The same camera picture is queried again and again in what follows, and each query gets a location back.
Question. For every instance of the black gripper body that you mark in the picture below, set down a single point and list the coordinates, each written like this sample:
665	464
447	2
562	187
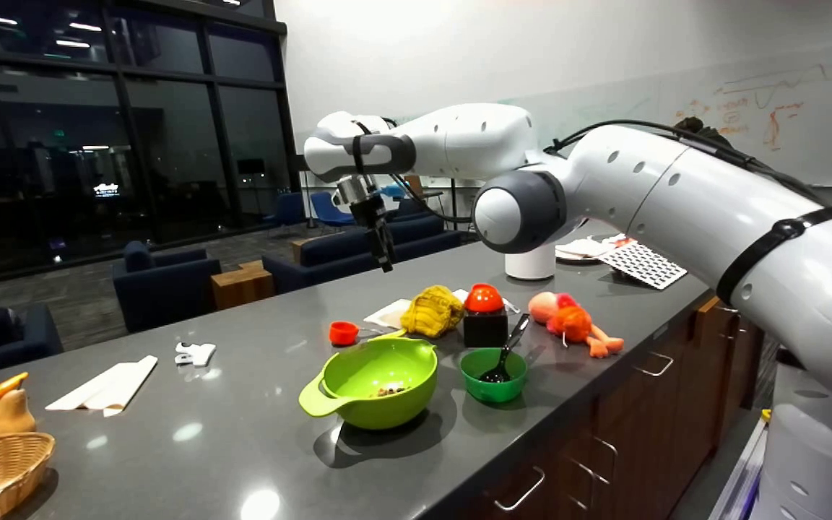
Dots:
364	204

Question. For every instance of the yellow banana peel toy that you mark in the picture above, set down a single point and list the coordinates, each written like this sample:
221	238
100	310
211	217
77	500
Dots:
432	310

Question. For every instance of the red tomato toy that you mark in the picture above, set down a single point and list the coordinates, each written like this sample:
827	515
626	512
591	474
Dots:
346	334

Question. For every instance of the lime green bowl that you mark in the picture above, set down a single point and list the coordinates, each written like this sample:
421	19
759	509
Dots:
369	408

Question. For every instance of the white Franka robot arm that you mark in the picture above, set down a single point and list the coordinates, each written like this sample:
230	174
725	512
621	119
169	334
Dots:
686	204

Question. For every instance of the small dark green bowl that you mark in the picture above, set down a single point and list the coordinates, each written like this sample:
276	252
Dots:
491	389

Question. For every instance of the blue lounge chair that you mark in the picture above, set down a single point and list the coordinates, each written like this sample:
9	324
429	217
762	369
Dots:
321	210

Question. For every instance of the long navy sofa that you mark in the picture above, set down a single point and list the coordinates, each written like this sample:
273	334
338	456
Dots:
331	252

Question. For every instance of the white paper sheet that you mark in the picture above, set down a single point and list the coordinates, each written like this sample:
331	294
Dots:
385	314

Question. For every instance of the red glossy dome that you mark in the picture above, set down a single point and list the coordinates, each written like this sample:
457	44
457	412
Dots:
484	297

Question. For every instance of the black square box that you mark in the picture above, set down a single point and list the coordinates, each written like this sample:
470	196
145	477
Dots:
484	330

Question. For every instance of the wooden box side table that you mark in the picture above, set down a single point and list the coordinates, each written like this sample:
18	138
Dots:
240	285

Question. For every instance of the black plastic spoon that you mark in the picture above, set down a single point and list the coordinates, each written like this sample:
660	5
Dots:
506	352

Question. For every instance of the white plate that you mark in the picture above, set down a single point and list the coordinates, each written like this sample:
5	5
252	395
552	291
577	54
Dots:
580	251

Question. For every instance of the orange pink plush toy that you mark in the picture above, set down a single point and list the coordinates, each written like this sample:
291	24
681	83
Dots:
577	323

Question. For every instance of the crumpled white wrapper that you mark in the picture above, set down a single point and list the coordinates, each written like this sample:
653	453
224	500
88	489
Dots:
191	352

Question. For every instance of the navy armchair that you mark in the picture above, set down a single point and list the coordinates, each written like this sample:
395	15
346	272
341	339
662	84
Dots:
161	285

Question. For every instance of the white keyboard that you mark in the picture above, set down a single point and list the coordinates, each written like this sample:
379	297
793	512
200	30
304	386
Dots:
649	265

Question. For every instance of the wooden counter cabinet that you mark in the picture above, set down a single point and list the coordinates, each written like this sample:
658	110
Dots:
627	422

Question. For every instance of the tan cone shaped object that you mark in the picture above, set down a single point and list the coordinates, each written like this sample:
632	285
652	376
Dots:
6	414

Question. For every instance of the white and blue boards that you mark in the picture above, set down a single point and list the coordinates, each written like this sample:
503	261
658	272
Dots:
738	477

